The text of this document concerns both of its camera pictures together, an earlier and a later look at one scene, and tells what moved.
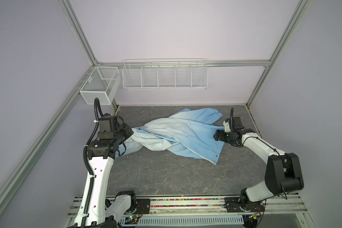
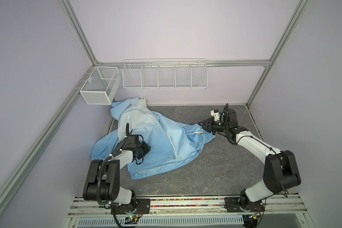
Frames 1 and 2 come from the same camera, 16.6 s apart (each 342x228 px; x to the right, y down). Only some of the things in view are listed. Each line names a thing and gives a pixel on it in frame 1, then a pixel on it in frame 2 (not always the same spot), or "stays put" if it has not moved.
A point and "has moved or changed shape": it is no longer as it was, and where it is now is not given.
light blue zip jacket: (188, 133) has moved or changed shape
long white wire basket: (163, 74) stays put
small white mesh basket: (102, 83) stays put
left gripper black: (124, 126) → (147, 149)
